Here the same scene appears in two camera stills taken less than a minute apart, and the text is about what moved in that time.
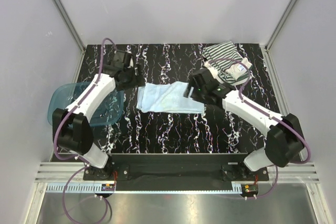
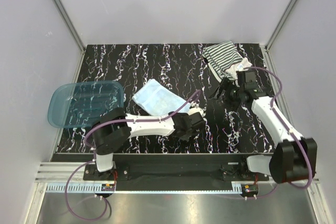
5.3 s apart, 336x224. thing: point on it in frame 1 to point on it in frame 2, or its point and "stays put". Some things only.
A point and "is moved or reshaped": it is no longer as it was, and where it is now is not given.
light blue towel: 161,97 is moved or reshaped
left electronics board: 109,187 stays put
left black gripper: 137,81 to 186,137
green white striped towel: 229,72 stays put
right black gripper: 191,84 to 225,86
